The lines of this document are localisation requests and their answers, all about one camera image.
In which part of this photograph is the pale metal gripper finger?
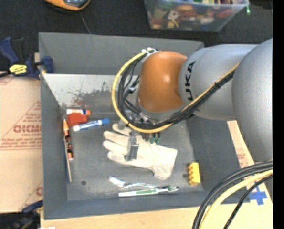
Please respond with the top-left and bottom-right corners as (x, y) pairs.
(126, 144), (134, 161)
(131, 144), (140, 161)

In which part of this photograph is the white work glove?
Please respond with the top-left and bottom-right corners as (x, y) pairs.
(103, 123), (178, 180)

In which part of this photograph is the white and green toothbrush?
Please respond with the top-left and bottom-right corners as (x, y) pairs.
(118, 185), (180, 198)

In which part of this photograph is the blue and white marker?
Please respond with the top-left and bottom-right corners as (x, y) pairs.
(72, 118), (111, 132)

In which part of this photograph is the orange patterned flat packet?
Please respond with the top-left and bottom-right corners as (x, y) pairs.
(63, 118), (74, 161)

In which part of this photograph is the red-orange small block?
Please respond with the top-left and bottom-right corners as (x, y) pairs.
(67, 113), (88, 128)

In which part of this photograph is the yellow toy brick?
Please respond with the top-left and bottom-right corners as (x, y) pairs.
(188, 162), (201, 185)

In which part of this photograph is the pale wood flat stick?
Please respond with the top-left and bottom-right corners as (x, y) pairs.
(63, 137), (73, 183)

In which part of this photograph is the grey metal bin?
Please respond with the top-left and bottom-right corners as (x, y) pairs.
(38, 32), (252, 220)

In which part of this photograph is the brown cardboard board red print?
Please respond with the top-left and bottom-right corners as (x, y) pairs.
(0, 71), (255, 214)

